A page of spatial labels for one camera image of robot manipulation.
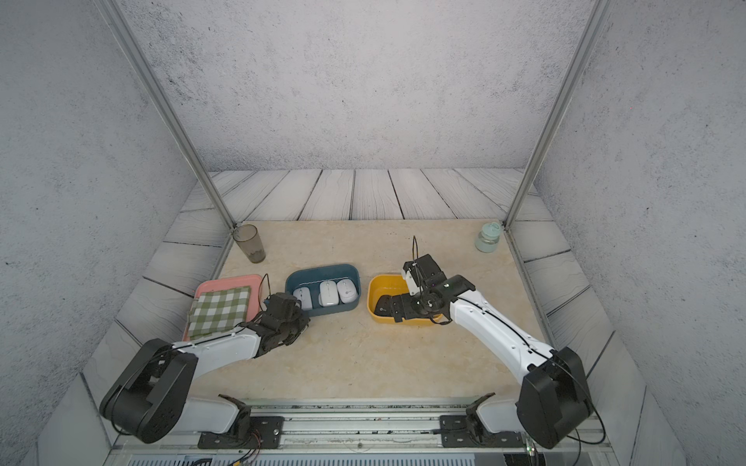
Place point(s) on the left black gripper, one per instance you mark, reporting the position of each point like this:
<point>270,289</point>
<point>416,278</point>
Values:
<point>304,320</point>

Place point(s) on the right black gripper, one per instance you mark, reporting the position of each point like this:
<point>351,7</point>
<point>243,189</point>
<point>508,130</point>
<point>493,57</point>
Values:
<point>408,311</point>

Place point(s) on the yellow storage box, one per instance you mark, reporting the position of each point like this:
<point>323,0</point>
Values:
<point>379,286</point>

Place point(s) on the small white mouse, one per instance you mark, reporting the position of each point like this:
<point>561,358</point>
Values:
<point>304,296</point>

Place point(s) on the long white mouse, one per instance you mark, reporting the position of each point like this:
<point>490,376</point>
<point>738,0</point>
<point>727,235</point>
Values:
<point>328,294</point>

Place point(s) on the white mouse with grey line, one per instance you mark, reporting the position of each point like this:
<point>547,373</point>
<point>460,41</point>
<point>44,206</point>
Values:
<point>347,291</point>

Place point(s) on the black mouse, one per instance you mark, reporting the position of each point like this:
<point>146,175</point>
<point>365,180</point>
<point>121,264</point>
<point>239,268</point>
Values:
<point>383,307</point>

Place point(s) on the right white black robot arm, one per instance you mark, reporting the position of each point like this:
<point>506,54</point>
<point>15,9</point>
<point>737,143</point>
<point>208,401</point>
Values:
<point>554,398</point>

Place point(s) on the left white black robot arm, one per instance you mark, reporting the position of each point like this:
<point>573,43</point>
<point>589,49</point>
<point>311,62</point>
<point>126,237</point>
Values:
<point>151,398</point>

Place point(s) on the pink tray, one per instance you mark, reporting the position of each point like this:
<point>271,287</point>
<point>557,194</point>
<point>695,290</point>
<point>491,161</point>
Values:
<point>252,281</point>

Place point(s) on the green checkered cloth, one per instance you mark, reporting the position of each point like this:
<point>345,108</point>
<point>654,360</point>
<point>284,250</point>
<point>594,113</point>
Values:
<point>217,311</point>

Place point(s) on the brown translucent cup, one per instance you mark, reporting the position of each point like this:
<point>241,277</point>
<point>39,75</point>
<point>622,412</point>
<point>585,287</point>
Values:
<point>247,238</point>

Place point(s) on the pale green glass jar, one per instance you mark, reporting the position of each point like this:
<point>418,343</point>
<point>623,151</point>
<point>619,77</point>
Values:
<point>488,237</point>

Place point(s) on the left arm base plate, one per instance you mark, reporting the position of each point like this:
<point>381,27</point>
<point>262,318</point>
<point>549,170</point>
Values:
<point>259,432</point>

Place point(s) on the aluminium rail frame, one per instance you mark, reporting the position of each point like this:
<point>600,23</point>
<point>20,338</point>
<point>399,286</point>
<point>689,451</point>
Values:
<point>388,427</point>

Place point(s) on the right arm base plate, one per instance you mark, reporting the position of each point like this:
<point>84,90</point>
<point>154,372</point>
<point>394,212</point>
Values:
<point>463,432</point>

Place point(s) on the right aluminium corner post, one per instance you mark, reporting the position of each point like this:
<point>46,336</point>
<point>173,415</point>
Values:
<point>571,79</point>

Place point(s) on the aluminium corner post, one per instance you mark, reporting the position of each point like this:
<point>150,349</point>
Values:
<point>113,16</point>
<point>571,79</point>

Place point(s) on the left aluminium corner post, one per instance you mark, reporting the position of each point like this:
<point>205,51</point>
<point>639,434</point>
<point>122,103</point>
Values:
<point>113,16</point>

